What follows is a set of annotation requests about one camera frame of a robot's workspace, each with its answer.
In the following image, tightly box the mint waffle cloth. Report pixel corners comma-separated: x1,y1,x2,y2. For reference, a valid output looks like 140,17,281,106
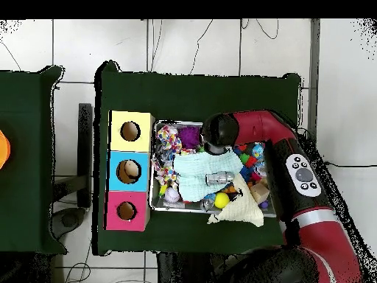
173,151,244,203

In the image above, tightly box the silver toy camera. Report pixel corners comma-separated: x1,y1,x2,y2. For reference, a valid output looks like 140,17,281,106
205,170,236,186

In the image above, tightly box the cream waffle cloth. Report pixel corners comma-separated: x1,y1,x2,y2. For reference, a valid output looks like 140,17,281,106
206,173,265,228

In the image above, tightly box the shallow clear mesh bin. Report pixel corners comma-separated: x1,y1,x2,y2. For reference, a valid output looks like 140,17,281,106
149,119,278,219

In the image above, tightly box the wooden box with three holes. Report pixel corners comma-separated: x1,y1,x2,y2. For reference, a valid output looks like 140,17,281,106
104,110,156,232

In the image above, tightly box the purple spiky ball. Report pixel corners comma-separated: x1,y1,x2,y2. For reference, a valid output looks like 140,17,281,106
177,125,202,150

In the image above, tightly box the colourful confetti print packet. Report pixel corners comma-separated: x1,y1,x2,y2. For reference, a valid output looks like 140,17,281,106
151,125,183,186

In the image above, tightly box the white baseball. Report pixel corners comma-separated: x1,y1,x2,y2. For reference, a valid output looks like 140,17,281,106
163,186,181,203

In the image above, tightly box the yellow ball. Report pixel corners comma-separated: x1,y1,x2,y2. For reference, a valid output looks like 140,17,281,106
214,192,231,209

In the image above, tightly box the dark green tablecloth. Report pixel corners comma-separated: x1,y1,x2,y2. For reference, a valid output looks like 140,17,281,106
92,60,303,256
0,65,67,255

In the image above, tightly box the dark grey floor base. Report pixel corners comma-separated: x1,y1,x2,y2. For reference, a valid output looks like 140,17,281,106
51,207,87,240

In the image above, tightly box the orange round object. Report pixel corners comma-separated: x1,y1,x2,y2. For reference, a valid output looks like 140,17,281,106
0,129,12,170

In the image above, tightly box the black pedestal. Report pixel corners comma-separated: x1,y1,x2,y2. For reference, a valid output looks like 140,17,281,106
155,251,225,283

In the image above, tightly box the black cable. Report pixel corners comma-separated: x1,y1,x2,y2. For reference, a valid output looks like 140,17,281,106
325,161,377,169

